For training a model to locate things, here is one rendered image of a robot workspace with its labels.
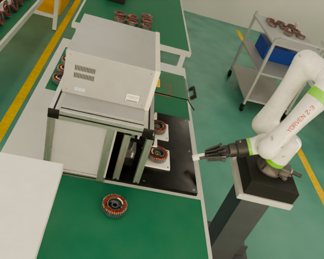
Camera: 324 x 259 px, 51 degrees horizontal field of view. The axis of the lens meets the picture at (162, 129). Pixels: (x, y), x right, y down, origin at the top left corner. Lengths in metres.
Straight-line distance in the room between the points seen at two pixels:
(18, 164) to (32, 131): 0.83
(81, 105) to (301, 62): 1.04
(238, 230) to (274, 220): 0.83
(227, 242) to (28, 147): 1.37
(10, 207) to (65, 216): 0.58
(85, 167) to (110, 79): 0.44
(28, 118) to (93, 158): 0.53
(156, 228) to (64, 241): 0.40
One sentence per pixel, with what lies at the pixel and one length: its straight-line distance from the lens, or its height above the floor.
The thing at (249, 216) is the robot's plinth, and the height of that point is 0.52.
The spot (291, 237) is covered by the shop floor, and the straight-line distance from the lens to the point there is 3.04.
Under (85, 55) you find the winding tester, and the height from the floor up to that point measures 1.31.
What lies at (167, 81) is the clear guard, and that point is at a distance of 1.94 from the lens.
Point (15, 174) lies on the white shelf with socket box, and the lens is 1.04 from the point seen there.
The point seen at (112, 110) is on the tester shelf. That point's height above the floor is 1.11.
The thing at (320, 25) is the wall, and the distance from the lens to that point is 7.87.
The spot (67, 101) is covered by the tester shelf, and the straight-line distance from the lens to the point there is 1.49.
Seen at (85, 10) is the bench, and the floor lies 0.75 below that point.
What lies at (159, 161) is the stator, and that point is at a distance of 1.78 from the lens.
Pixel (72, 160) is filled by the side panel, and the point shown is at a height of 0.84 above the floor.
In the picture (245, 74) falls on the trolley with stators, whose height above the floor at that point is 0.19.
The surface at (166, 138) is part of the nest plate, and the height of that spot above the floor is 0.78.
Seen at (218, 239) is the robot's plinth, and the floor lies 0.24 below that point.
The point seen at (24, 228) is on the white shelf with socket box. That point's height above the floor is 1.20.
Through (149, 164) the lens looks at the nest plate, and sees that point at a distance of 1.78.
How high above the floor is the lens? 1.97
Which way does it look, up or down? 36 degrees down
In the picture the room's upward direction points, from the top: 20 degrees clockwise
